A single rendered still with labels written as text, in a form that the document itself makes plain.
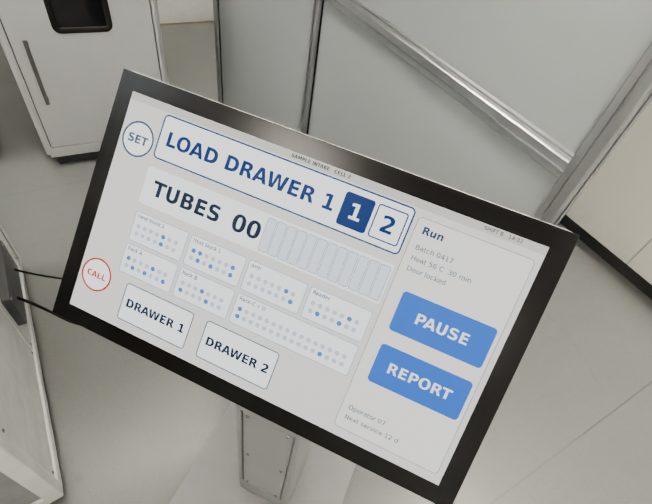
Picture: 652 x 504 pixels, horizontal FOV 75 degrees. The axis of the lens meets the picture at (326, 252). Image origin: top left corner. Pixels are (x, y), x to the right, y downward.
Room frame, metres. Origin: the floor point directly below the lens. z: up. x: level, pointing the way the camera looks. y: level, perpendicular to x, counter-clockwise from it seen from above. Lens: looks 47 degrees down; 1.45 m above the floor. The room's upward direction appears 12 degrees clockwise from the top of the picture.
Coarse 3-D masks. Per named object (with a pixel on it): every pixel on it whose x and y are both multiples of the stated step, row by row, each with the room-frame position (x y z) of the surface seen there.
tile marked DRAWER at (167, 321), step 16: (128, 288) 0.28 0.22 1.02; (128, 304) 0.26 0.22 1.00; (144, 304) 0.26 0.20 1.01; (160, 304) 0.26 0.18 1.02; (176, 304) 0.26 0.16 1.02; (128, 320) 0.25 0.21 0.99; (144, 320) 0.25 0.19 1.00; (160, 320) 0.25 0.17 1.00; (176, 320) 0.25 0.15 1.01; (192, 320) 0.25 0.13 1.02; (160, 336) 0.24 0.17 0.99; (176, 336) 0.24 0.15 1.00
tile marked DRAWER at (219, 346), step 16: (208, 320) 0.25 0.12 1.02; (208, 336) 0.24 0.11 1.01; (224, 336) 0.24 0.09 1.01; (240, 336) 0.24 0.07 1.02; (208, 352) 0.23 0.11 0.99; (224, 352) 0.23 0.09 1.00; (240, 352) 0.23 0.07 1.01; (256, 352) 0.23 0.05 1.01; (272, 352) 0.23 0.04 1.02; (224, 368) 0.22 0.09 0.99; (240, 368) 0.22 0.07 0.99; (256, 368) 0.22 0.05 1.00; (272, 368) 0.22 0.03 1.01; (256, 384) 0.20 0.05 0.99
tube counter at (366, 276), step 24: (240, 216) 0.33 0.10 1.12; (264, 216) 0.33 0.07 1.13; (240, 240) 0.31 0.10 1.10; (264, 240) 0.31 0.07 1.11; (288, 240) 0.31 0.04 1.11; (312, 240) 0.31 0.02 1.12; (288, 264) 0.30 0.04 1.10; (312, 264) 0.30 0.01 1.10; (336, 264) 0.30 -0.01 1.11; (360, 264) 0.30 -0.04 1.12; (384, 264) 0.30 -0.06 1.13; (360, 288) 0.28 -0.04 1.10; (384, 288) 0.28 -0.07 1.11
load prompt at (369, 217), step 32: (192, 128) 0.40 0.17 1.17; (192, 160) 0.37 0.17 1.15; (224, 160) 0.37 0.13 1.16; (256, 160) 0.37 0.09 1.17; (288, 160) 0.37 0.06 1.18; (256, 192) 0.35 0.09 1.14; (288, 192) 0.35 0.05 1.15; (320, 192) 0.35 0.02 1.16; (352, 192) 0.35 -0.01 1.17; (320, 224) 0.32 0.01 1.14; (352, 224) 0.32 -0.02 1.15; (384, 224) 0.32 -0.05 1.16
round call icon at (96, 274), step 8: (88, 256) 0.30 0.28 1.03; (96, 256) 0.30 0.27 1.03; (88, 264) 0.29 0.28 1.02; (96, 264) 0.29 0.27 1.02; (104, 264) 0.29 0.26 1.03; (112, 264) 0.29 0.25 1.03; (80, 272) 0.29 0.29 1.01; (88, 272) 0.29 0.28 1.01; (96, 272) 0.29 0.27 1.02; (104, 272) 0.29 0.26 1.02; (112, 272) 0.29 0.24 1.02; (80, 280) 0.28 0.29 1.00; (88, 280) 0.28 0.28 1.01; (96, 280) 0.28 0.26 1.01; (104, 280) 0.28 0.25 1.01; (88, 288) 0.27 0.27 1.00; (96, 288) 0.27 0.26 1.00; (104, 288) 0.27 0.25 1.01; (104, 296) 0.27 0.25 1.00
